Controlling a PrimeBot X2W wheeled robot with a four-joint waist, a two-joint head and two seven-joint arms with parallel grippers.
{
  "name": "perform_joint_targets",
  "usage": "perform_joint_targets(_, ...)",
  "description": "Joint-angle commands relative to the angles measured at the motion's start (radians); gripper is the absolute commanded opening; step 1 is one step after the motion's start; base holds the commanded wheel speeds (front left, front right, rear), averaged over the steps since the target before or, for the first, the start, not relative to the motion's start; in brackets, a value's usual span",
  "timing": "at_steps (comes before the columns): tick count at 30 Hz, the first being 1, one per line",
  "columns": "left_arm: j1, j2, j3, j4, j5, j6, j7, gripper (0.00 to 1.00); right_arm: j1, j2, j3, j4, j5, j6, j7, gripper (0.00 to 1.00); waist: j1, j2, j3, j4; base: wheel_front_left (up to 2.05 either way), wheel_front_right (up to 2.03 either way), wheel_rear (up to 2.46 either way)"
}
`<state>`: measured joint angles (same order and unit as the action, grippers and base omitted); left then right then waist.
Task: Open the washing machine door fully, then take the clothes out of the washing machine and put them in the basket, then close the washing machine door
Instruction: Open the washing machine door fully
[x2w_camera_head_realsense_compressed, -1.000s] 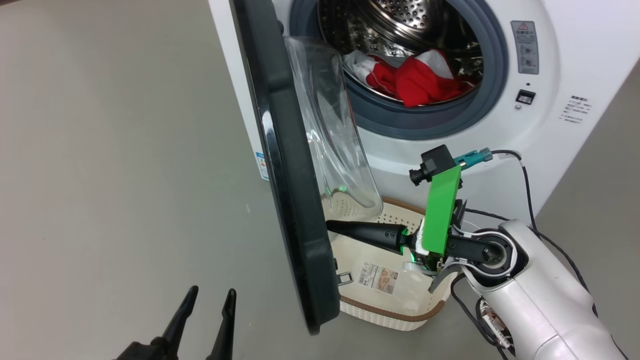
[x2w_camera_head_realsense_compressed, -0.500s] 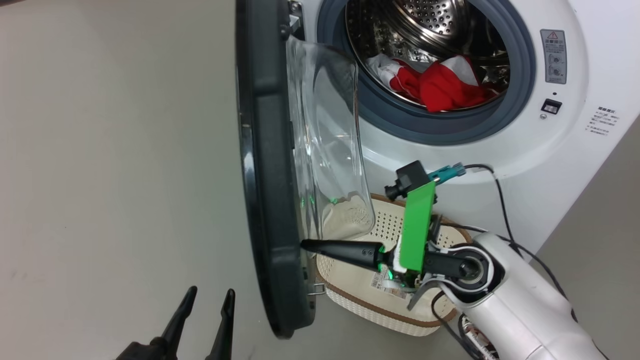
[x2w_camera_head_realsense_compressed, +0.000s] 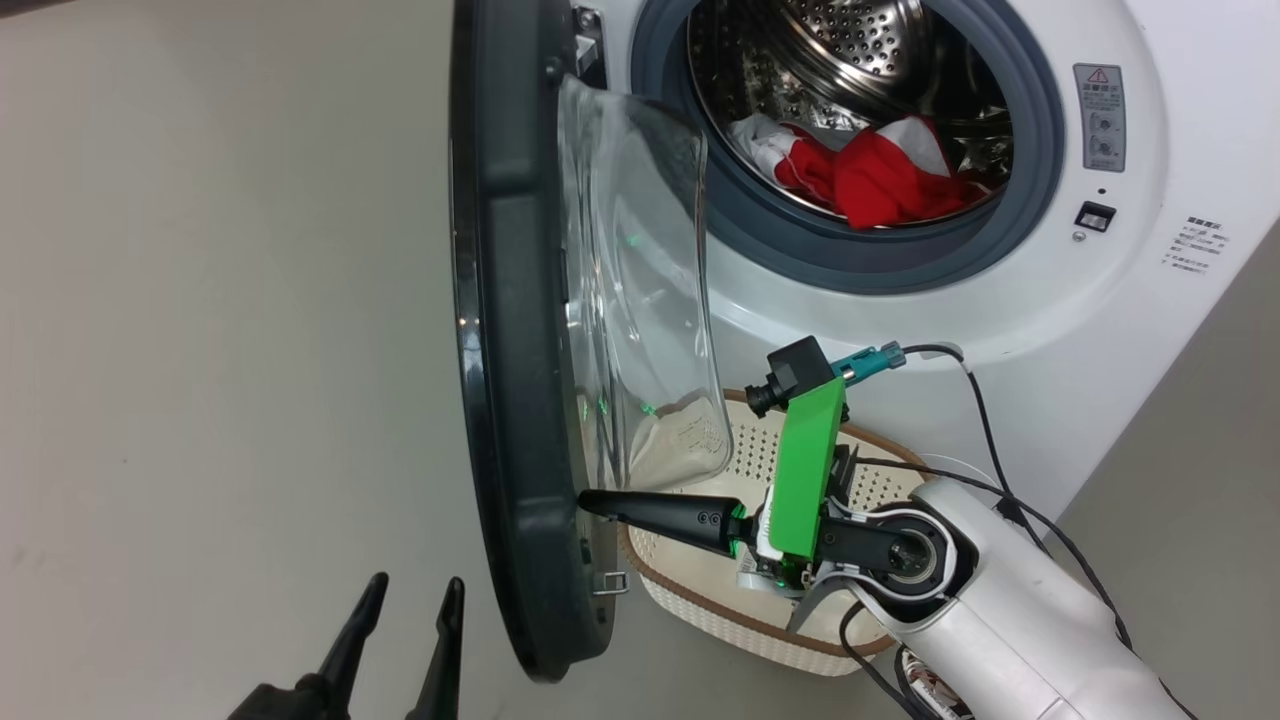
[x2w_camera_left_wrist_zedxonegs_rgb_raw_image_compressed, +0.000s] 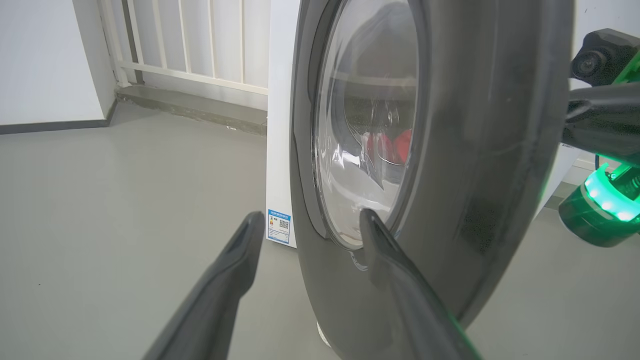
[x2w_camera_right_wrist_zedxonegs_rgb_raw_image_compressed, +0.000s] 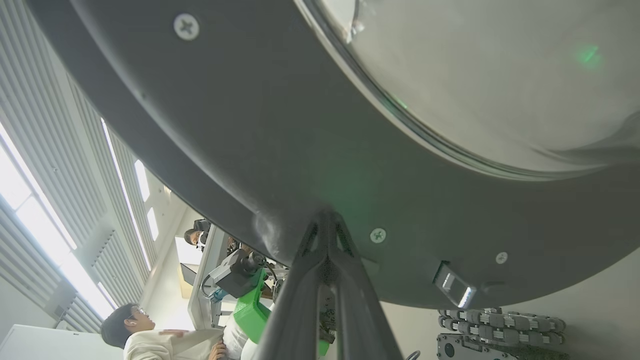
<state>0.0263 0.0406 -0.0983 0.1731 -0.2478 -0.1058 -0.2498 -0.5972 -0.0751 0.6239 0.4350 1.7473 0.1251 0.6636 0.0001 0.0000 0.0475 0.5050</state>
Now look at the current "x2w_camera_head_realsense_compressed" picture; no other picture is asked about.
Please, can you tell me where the metal door hinge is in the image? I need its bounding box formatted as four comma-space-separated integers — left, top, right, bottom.
572, 5, 607, 89

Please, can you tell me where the printed text label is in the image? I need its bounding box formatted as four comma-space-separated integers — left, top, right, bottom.
1163, 215, 1229, 274

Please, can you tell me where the white washing machine body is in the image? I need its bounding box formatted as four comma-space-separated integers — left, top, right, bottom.
570, 0, 1280, 526

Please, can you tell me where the perforated steel drum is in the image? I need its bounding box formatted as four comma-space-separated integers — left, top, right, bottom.
685, 0, 1016, 226

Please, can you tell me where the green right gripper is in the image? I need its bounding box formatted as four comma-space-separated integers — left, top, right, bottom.
578, 378, 859, 599

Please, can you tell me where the cream laundry basket brown rim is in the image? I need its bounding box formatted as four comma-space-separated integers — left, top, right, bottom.
618, 388, 936, 679

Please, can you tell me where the grey warning label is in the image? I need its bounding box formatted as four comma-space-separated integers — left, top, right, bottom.
1074, 63, 1127, 173

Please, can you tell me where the dark washing machine door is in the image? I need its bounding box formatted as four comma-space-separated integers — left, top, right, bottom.
448, 0, 736, 684

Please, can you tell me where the teal right camera connector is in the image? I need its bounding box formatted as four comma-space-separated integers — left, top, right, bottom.
830, 342, 908, 385

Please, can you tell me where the grey rubber door gasket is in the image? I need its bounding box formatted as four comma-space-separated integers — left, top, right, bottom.
630, 0, 1066, 296

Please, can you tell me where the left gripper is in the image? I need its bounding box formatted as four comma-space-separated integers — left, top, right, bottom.
228, 572, 466, 720

